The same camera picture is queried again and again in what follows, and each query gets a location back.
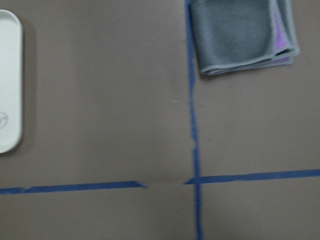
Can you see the grey folded cloth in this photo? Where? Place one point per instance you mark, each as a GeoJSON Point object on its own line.
{"type": "Point", "coordinates": [237, 35]}

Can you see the white rabbit tray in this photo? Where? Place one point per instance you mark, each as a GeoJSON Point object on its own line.
{"type": "Point", "coordinates": [11, 80]}

